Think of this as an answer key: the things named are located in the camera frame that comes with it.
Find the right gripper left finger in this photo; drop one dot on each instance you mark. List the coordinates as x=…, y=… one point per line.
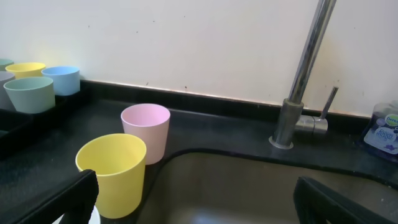
x=62, y=205

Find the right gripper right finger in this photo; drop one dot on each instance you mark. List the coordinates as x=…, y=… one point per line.
x=323, y=205

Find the yellow cup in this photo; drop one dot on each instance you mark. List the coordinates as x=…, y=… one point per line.
x=118, y=174
x=25, y=69

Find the pink cup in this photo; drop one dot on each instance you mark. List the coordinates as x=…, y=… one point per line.
x=149, y=130

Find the blue soap bottle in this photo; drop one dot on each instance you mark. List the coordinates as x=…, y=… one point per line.
x=381, y=137

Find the steel tap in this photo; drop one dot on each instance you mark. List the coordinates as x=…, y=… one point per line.
x=289, y=121

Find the steel sink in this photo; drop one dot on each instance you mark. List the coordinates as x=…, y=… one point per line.
x=233, y=193

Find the black tray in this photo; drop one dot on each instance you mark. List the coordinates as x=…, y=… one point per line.
x=18, y=124

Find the green cup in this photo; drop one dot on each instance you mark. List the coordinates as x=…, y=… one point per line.
x=31, y=96
x=5, y=63

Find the blue cup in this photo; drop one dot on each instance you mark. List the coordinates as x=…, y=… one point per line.
x=63, y=81

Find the grey cup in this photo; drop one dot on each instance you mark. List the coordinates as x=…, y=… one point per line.
x=4, y=90

